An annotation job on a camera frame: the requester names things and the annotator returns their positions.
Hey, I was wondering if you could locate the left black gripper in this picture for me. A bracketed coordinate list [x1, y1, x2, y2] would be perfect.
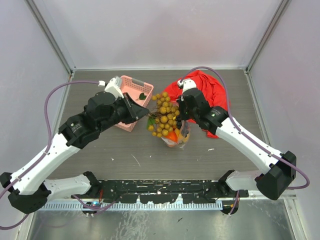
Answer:
[98, 92, 149, 133]

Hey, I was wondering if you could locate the brown longan bunch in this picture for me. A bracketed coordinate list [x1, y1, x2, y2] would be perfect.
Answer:
[146, 91, 180, 138]

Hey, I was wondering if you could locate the clear zip top bag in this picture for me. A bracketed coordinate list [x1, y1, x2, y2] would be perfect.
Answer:
[161, 121, 191, 148]

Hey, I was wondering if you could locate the orange tangerine fruit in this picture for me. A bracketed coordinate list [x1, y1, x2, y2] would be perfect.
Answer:
[166, 131, 178, 142]

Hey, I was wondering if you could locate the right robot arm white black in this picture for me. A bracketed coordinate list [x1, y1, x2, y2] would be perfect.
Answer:
[177, 88, 297, 200]

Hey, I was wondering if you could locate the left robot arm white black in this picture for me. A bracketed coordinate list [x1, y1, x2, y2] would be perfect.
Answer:
[0, 91, 150, 214]

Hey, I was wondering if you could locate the loose green leaf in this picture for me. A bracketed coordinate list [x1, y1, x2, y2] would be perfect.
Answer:
[137, 92, 147, 101]

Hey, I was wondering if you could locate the pink plastic basket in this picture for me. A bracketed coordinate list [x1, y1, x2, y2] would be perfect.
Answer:
[114, 75, 154, 133]

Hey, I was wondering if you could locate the red cloth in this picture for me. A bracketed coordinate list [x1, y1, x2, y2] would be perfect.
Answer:
[164, 70, 228, 139]

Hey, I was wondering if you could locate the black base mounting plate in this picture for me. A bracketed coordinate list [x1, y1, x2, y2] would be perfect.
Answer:
[77, 180, 237, 204]

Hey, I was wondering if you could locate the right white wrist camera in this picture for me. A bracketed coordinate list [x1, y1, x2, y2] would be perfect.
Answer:
[177, 78, 197, 93]

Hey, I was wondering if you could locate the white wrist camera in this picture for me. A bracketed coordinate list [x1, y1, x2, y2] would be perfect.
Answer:
[177, 78, 197, 93]
[98, 76, 124, 99]

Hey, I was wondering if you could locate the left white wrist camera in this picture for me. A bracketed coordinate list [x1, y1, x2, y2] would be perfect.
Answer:
[98, 76, 124, 99]

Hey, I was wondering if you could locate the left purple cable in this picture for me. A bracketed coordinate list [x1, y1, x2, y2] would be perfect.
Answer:
[0, 79, 120, 230]

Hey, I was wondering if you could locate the white slotted cable duct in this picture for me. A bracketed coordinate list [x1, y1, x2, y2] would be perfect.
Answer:
[40, 200, 223, 211]

